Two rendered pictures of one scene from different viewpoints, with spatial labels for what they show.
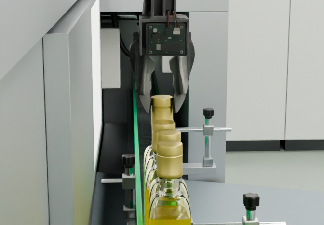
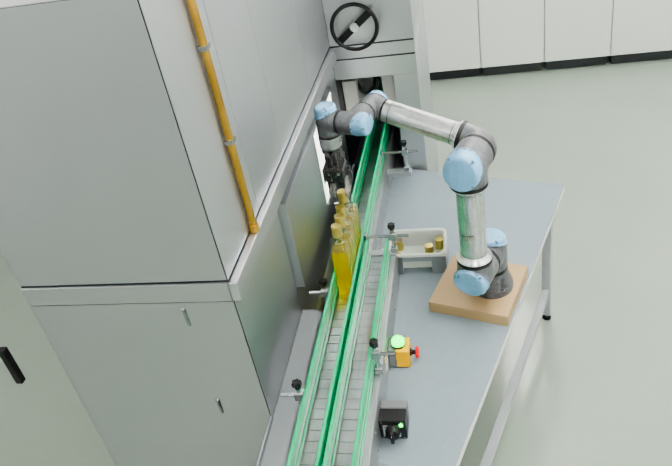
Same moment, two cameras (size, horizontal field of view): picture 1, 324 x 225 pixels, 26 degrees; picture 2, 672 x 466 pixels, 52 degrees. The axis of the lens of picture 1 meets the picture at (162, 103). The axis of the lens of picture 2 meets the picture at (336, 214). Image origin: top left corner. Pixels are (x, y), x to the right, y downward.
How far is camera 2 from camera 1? 149 cm
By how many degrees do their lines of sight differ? 26
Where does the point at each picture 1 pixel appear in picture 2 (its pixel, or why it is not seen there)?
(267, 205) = (443, 190)
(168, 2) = (334, 160)
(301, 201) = not seen: hidden behind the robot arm
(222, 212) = (416, 196)
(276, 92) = (535, 24)
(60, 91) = (286, 221)
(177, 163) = (338, 233)
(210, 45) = (408, 93)
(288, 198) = not seen: hidden behind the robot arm
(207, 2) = (403, 68)
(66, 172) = (293, 245)
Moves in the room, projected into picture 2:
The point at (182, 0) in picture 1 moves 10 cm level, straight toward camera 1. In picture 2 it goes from (388, 69) to (384, 78)
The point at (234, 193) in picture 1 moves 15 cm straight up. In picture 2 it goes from (428, 180) to (425, 152)
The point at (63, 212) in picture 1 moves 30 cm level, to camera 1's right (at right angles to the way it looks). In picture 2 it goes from (294, 257) to (384, 257)
